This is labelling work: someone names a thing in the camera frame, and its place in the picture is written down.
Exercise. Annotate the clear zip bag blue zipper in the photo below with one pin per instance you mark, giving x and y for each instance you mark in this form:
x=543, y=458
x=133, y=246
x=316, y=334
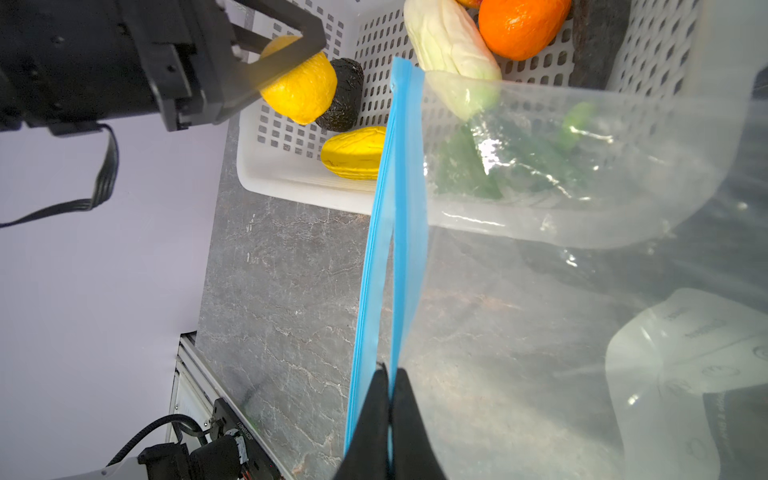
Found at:
x=530, y=360

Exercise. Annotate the orange tangerine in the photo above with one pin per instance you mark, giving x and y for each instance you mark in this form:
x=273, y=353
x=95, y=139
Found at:
x=519, y=29

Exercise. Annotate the white perforated plastic basket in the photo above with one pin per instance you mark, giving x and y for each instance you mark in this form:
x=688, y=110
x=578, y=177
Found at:
x=669, y=51

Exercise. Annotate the small yellow lemon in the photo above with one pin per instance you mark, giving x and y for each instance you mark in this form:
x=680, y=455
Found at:
x=304, y=93

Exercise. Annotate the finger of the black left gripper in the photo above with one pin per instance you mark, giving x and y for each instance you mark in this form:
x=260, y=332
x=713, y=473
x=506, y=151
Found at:
x=241, y=66

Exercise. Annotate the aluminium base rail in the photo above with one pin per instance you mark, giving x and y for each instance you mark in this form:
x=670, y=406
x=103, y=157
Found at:
x=196, y=392

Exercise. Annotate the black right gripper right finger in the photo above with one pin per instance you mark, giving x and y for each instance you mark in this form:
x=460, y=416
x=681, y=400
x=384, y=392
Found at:
x=412, y=456

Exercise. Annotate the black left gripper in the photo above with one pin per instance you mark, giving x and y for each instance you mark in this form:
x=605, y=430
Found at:
x=69, y=65

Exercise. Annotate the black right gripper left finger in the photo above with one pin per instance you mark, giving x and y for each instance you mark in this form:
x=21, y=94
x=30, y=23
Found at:
x=367, y=455

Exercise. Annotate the dark round avocado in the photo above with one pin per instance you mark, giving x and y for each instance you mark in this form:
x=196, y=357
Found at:
x=344, y=110

